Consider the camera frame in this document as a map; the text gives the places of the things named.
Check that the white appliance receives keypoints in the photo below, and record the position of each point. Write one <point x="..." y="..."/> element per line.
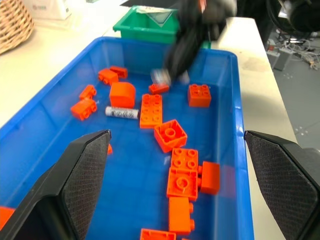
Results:
<point x="50" y="8"/>

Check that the clear plastic sheet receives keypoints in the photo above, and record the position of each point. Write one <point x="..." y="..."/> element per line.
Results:
<point x="160" y="16"/>

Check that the small orange toy brick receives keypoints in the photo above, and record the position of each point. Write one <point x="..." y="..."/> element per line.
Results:
<point x="83" y="110"/>
<point x="88" y="92"/>
<point x="109" y="149"/>
<point x="108" y="77"/>
<point x="119" y="71"/>

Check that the long orange eight-stud brick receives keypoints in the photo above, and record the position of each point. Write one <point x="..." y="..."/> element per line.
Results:
<point x="151" y="111"/>

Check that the woven wicker basket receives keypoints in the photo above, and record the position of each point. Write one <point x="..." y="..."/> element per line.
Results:
<point x="12" y="22"/>

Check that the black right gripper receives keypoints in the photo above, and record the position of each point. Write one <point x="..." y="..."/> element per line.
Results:
<point x="202" y="20"/>

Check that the green plastic bin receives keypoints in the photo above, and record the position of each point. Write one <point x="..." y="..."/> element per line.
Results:
<point x="147" y="30"/>

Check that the small flat orange brick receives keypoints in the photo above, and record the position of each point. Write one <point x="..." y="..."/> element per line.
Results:
<point x="158" y="88"/>

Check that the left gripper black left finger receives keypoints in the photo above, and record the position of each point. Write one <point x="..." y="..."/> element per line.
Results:
<point x="75" y="185"/>

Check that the black rounded object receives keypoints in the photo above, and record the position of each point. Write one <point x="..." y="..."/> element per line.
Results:
<point x="305" y="15"/>

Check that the orange curved toy block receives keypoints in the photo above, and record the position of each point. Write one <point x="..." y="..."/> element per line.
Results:
<point x="122" y="95"/>

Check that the blue plastic bin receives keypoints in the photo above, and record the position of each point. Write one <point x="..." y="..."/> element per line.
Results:
<point x="140" y="162"/>

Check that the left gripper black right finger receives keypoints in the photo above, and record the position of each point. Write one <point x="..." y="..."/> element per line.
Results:
<point x="282" y="180"/>

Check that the silver cylindrical battery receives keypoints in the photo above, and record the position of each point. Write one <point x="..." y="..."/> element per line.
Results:
<point x="122" y="112"/>

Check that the orange four-stud toy brick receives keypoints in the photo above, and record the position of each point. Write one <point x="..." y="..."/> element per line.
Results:
<point x="170" y="136"/>
<point x="182" y="184"/>
<point x="199" y="96"/>
<point x="185" y="158"/>

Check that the grey box on floor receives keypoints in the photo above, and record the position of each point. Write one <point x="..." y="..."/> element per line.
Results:
<point x="282" y="58"/>

